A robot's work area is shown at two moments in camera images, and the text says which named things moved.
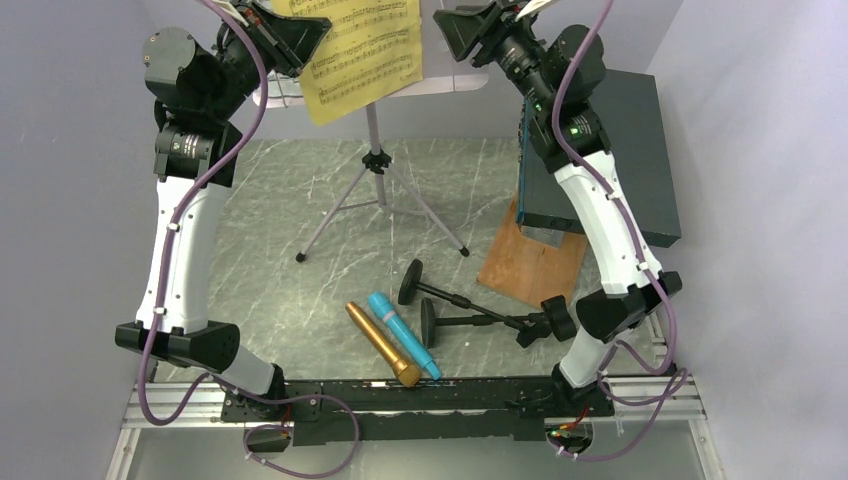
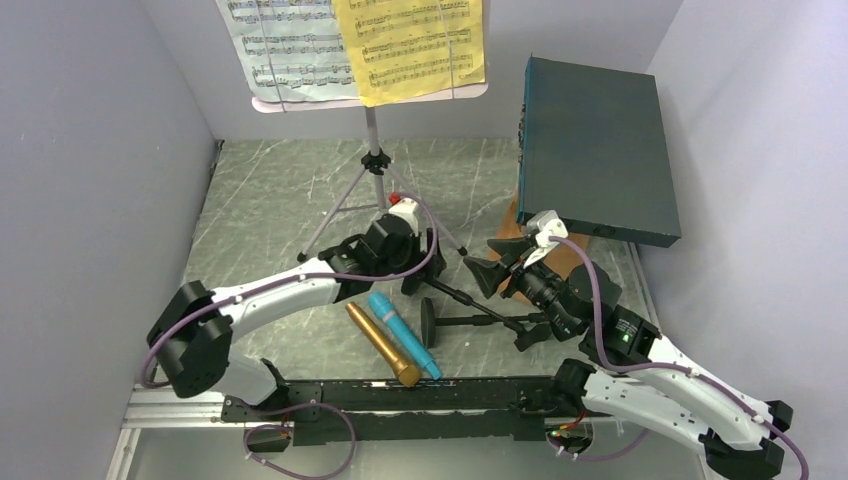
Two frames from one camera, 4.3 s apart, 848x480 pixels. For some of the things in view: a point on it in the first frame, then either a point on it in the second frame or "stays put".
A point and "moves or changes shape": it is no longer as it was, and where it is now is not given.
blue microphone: (382, 304) stays put
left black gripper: (288, 41) -> (433, 270)
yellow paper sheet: (372, 48) moves or changes shape
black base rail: (330, 412) stays put
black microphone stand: (551, 314) -> (531, 336)
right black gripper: (489, 25) -> (489, 272)
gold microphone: (408, 374) stays put
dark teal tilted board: (630, 108) stays put
